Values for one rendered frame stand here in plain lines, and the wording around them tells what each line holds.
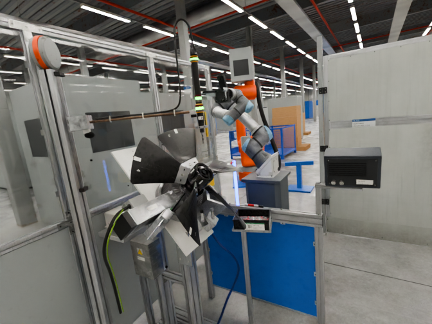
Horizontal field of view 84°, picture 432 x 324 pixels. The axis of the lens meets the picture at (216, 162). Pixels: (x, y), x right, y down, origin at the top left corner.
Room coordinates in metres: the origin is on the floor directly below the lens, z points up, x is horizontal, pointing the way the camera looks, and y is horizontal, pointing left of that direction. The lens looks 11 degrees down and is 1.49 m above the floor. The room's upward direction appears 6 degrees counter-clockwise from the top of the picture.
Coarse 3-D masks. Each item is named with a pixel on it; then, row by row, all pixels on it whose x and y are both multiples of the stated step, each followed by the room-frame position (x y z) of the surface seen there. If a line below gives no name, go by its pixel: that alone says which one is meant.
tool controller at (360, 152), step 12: (324, 156) 1.26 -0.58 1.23; (336, 156) 1.23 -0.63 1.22; (348, 156) 1.20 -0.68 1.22; (360, 156) 1.17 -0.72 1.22; (372, 156) 1.15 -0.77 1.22; (336, 168) 1.24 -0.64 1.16; (348, 168) 1.21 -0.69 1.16; (360, 168) 1.19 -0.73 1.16; (372, 168) 1.16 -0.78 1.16; (336, 180) 1.26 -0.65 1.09; (348, 180) 1.23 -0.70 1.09; (360, 180) 1.20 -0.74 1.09; (372, 180) 1.17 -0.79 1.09
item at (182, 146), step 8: (184, 128) 1.46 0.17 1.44; (192, 128) 1.47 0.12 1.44; (160, 136) 1.39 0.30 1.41; (176, 136) 1.40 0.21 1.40; (184, 136) 1.40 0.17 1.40; (192, 136) 1.41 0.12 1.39; (168, 144) 1.36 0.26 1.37; (176, 144) 1.36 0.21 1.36; (184, 144) 1.36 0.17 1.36; (192, 144) 1.37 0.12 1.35; (176, 152) 1.33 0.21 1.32; (184, 152) 1.33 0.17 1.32; (192, 152) 1.33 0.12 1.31; (184, 160) 1.30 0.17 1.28
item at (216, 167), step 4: (216, 160) 1.56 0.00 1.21; (212, 164) 1.49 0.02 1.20; (216, 164) 1.49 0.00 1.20; (220, 164) 1.49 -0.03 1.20; (224, 164) 1.50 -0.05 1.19; (212, 168) 1.40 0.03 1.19; (216, 168) 1.39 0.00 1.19; (220, 168) 1.39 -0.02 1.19; (224, 168) 1.40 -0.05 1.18; (228, 168) 1.42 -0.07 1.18; (232, 168) 1.43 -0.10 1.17; (236, 168) 1.46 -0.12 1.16; (216, 172) 1.32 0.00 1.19; (220, 172) 1.33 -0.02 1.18
